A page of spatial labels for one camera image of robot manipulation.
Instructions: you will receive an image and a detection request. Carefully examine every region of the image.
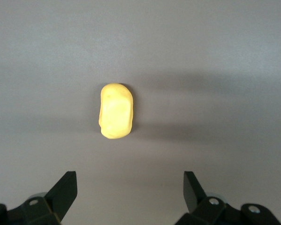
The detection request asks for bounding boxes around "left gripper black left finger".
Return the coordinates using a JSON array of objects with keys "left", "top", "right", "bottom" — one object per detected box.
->
[{"left": 0, "top": 171, "right": 78, "bottom": 225}]

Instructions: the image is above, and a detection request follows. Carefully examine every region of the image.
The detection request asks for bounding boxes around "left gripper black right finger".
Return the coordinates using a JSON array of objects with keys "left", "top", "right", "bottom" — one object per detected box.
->
[{"left": 174, "top": 171, "right": 281, "bottom": 225}]

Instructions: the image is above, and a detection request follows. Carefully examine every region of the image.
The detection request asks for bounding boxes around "yellow potato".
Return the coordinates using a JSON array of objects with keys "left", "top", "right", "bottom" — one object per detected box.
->
[{"left": 98, "top": 82, "right": 134, "bottom": 140}]

